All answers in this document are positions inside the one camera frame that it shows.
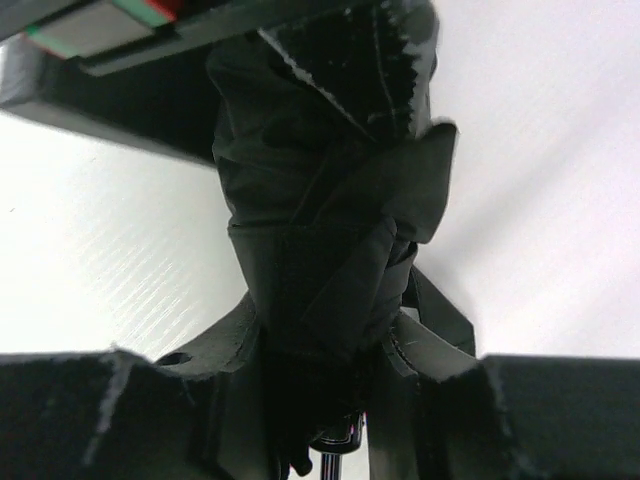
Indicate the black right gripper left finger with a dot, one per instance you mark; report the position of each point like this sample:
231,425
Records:
196,413

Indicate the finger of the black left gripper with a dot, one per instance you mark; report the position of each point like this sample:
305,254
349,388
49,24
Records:
373,62

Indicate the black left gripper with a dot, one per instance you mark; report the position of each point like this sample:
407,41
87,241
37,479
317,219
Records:
128,72

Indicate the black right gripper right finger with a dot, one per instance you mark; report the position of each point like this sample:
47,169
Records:
439,413

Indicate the black folding umbrella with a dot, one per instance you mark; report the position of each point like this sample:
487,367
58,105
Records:
326,224

